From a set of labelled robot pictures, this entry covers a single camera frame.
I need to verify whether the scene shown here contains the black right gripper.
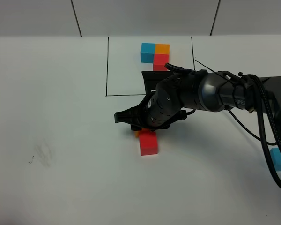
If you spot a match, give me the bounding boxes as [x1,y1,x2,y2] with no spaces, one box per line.
[114,70,207,132]

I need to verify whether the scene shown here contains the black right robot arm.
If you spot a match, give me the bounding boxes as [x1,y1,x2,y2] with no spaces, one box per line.
[114,70,257,130]

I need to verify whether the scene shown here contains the red template cube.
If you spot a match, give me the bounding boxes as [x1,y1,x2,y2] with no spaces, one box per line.
[153,54,169,71]

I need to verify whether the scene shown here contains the blue template cube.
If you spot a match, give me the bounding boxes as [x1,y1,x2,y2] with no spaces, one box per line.
[140,43,156,63]

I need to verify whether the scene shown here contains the orange template cube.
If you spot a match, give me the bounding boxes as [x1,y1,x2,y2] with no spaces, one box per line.
[155,44,170,55]

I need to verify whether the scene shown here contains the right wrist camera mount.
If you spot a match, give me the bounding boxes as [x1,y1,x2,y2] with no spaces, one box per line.
[141,71,174,95]

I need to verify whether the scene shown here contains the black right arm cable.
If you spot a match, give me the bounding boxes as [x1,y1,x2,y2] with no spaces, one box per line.
[238,72,281,197]

